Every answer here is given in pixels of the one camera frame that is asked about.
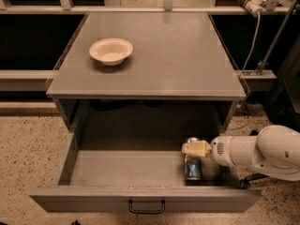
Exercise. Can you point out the black drawer handle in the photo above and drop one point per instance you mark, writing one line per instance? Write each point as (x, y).
(146, 208)

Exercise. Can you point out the open grey top drawer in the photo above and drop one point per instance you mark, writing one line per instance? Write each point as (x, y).
(134, 153)

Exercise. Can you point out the metal railing frame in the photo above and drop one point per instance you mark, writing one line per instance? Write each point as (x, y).
(125, 0)

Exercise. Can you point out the redbull can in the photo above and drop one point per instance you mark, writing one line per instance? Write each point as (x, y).
(192, 167)

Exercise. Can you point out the white power strip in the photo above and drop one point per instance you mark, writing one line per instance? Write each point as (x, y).
(253, 7)

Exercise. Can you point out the white gripper with grille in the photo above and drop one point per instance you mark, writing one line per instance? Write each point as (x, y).
(218, 148)

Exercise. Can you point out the black office chair base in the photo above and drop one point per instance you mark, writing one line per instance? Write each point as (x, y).
(253, 172)

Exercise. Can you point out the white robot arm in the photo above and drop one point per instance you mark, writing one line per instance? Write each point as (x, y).
(274, 152)

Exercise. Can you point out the grey cabinet with top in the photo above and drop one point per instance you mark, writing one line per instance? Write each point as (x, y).
(176, 55)

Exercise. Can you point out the white paper bowl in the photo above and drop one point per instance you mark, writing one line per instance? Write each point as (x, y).
(111, 51)

